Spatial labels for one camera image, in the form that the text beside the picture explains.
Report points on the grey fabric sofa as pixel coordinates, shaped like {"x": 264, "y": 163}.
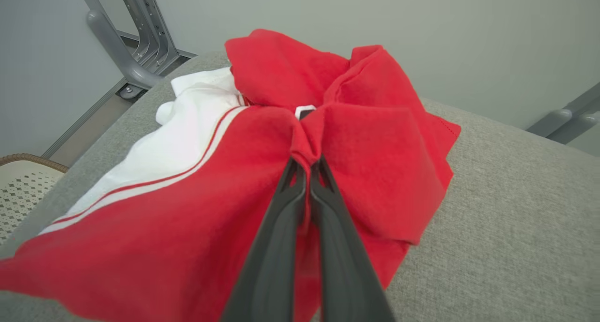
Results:
{"x": 506, "y": 219}

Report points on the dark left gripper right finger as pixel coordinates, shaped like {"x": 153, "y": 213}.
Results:
{"x": 342, "y": 265}

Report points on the grey partition post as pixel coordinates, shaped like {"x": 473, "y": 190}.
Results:
{"x": 579, "y": 130}
{"x": 569, "y": 111}

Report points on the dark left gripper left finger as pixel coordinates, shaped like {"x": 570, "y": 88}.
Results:
{"x": 274, "y": 256}

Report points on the grey perforated metal bracket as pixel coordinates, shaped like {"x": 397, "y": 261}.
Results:
{"x": 150, "y": 31}

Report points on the beige perforated laundry basket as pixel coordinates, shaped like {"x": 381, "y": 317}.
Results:
{"x": 23, "y": 190}

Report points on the grey curved metal tube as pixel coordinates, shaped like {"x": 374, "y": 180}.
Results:
{"x": 112, "y": 45}

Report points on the red basketball jersey white trim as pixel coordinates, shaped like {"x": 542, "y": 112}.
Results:
{"x": 187, "y": 228}

